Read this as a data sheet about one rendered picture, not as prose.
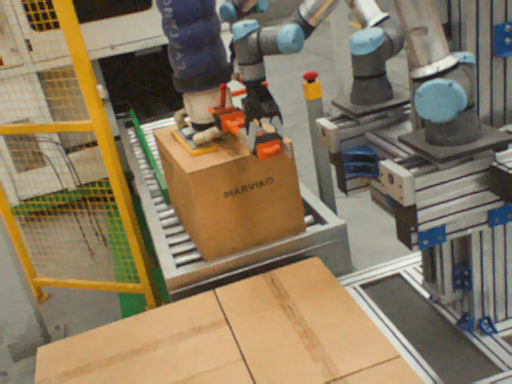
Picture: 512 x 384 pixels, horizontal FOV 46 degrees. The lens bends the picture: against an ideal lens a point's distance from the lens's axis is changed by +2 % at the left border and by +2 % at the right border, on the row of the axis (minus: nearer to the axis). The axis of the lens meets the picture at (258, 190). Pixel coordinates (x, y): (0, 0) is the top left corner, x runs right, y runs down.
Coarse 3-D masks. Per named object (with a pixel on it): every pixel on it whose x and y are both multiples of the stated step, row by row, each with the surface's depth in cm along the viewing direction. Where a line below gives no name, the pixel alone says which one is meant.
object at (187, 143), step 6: (186, 126) 233; (174, 132) 239; (180, 132) 235; (180, 138) 230; (186, 138) 228; (192, 138) 221; (186, 144) 223; (192, 144) 220; (204, 144) 218; (210, 144) 217; (186, 150) 220; (192, 150) 215; (198, 150) 214; (204, 150) 215; (210, 150) 216; (192, 156) 214
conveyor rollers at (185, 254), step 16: (128, 128) 407; (144, 128) 401; (144, 160) 343; (144, 176) 319; (160, 192) 295; (160, 208) 278; (304, 208) 251; (176, 224) 263; (176, 240) 247; (176, 256) 232; (192, 256) 231
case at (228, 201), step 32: (160, 128) 253; (160, 160) 257; (192, 160) 211; (224, 160) 206; (256, 160) 209; (288, 160) 213; (192, 192) 204; (224, 192) 208; (256, 192) 213; (288, 192) 218; (192, 224) 226; (224, 224) 213; (256, 224) 217; (288, 224) 222; (224, 256) 217
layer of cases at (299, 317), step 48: (240, 288) 205; (288, 288) 199; (336, 288) 195; (96, 336) 194; (144, 336) 190; (192, 336) 185; (240, 336) 181; (288, 336) 177; (336, 336) 173; (384, 336) 170
